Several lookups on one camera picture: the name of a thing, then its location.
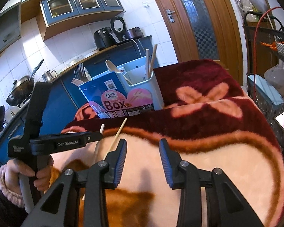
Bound chopstick on blanket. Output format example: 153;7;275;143
103;118;127;159
81;123;106;201

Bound steel teapot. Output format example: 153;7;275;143
42;70;57;82

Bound black wire rack cart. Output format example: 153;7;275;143
243;11;284;148

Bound open rice cooker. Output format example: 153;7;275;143
110;16;144;43

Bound wooden door with glass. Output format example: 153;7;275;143
155;0;244;84

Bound chopstick on blanket left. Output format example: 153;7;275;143
81;123;106;201

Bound white plastic bag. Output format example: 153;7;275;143
264;65;284;99

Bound black air fryer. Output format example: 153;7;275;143
94;27;116;51

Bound chopstick in box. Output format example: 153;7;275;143
145;49;149;79
149;44;158;77

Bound light blue plastic crate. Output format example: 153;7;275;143
247;74;284;123

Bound blue utensil organizer box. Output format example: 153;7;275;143
79;57;164;119

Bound steel fork in box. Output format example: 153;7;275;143
74;63;90;82

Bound chopstick on blanket right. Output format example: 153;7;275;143
103;118;127;159

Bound wooden fork in box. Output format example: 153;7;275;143
71;79;84;87

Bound white power cable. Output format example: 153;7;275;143
122;38;143;58

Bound blue upper wall cabinet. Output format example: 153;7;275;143
0;0;125;62

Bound pink fuzzy sleeve forearm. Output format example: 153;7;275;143
0;165;24;208

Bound red cable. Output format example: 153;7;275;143
252;6;283;93

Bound chopstick in box left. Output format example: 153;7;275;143
145;49;149;79

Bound chopstick in box right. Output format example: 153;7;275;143
149;44;158;77

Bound blue lower kitchen cabinets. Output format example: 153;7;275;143
0;35;160;166

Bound wok with lid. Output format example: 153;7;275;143
6;59;44;107

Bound red floral fleece blanket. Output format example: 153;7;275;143
63;60;284;226

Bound person's left hand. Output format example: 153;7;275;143
7;156;53;192

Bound silver door handle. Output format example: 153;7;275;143
166;9;175;23

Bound white spoon in box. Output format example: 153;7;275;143
105;60;133;85

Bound steel spoon in box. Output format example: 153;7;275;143
83;67;92;81

